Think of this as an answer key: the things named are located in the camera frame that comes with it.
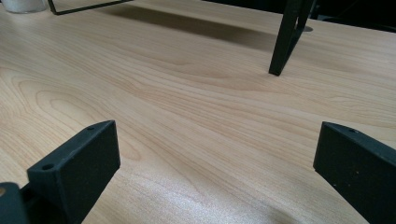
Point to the black metal rack frame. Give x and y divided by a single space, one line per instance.
286 40

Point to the white container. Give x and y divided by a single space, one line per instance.
23 4

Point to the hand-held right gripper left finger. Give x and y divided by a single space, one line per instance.
79 165

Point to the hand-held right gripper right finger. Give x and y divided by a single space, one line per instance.
358 168

